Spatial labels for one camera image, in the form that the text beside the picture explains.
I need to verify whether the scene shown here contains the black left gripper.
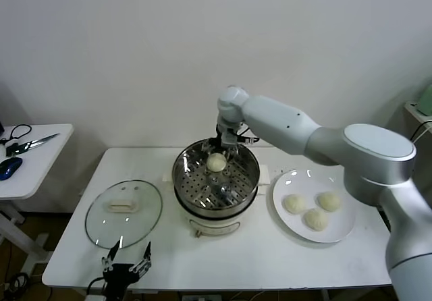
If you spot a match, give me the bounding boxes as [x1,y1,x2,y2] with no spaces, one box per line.
[101,240,153,284]

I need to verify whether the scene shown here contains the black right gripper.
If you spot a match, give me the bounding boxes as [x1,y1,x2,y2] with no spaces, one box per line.
[200,121,241,163]

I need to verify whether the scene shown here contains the white steamed baozi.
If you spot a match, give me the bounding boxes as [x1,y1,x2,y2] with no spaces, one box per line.
[281,194,308,215]
[302,208,330,232]
[206,153,227,173]
[316,191,344,213]

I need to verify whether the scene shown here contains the glass lid with cream handle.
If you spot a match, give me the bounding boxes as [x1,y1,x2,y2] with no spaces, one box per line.
[84,180,163,250]

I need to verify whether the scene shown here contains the perforated steel steamer basket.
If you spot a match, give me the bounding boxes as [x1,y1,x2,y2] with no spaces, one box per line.
[172,138,261,215]

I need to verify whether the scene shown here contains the white round plate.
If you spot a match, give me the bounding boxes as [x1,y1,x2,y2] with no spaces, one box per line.
[272,169,356,244]

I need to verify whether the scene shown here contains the white side table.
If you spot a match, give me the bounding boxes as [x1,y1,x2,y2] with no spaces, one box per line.
[0,124,75,279]

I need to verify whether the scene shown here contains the blue computer mouse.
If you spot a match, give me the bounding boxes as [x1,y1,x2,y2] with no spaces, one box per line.
[0,157,24,182]

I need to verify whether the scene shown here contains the pale green appliance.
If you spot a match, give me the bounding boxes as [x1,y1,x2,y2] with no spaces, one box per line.
[415,82,432,117]

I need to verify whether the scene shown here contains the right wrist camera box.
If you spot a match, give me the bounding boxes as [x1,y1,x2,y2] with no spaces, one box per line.
[221,129,261,147]

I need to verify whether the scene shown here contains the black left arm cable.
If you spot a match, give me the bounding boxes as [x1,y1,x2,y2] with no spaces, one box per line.
[86,277,107,297]

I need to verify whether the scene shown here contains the black floor cables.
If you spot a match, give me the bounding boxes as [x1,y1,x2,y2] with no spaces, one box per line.
[0,273,53,301]

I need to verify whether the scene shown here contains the black handled steel scissors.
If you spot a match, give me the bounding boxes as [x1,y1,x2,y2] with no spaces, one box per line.
[5,133,61,158]

